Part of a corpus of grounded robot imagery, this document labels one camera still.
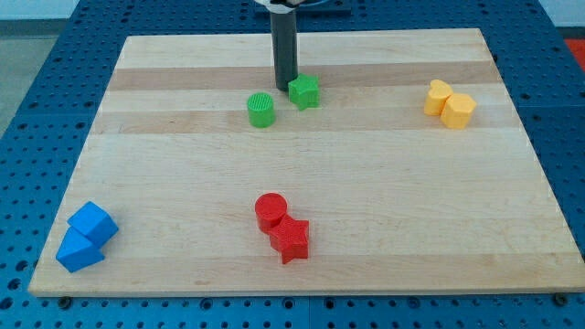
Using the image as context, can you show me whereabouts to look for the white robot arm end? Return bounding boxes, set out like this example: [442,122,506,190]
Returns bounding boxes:
[254,0,305,15]

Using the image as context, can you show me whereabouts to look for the red star block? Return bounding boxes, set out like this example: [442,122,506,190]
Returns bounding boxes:
[269,215,309,264]

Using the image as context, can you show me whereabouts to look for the green star block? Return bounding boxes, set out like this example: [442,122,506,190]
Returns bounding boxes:
[288,73,320,111]

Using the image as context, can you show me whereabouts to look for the red cylinder block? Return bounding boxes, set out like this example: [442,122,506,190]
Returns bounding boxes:
[254,193,288,233]

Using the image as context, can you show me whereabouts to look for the green cylinder block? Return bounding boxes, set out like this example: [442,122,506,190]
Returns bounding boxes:
[247,92,276,128]

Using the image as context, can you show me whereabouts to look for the wooden board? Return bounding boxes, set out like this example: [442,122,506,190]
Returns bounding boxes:
[29,28,584,297]

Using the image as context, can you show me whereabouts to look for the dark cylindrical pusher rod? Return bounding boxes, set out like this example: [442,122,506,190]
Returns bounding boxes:
[270,11,298,91]

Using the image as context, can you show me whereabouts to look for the yellow heart block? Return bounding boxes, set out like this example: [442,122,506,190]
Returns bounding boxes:
[423,80,453,116]

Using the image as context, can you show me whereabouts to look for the yellow hexagon block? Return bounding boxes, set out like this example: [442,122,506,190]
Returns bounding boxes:
[441,93,477,129]

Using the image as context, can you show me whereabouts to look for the blue cube block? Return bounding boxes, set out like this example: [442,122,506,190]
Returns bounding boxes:
[68,201,119,248]

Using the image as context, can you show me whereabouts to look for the blue triangle block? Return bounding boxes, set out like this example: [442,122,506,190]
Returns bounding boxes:
[56,228,105,272]

